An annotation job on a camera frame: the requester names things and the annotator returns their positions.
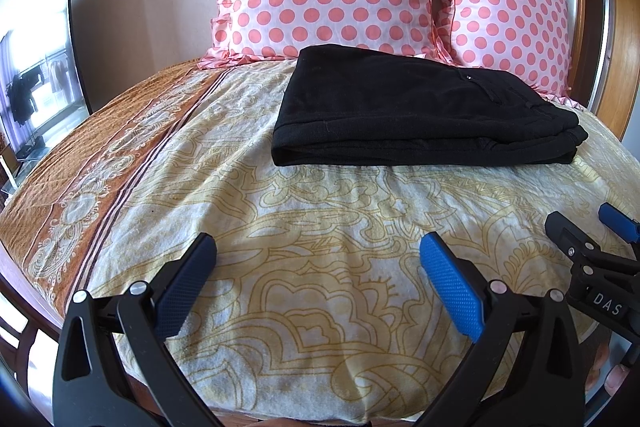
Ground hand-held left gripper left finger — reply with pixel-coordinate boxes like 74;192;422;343
52;232;223;427

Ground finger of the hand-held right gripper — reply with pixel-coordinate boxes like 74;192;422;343
599;203;640;244
545;212;640;269

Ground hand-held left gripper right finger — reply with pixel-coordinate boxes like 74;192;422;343
415;231;586;427

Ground black pants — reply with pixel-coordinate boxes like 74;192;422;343
270;44;590;168

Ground person's right hand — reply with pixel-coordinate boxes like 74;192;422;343
582;327;640;413

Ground yellow patterned blanket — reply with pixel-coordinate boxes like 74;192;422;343
0;57;640;425

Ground glass television stand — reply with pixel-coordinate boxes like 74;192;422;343
0;142;48;198

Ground flat screen television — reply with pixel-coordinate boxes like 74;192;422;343
0;0;93;148

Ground wooden door frame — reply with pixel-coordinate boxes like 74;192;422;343
612;0;640;142
562;0;588;105

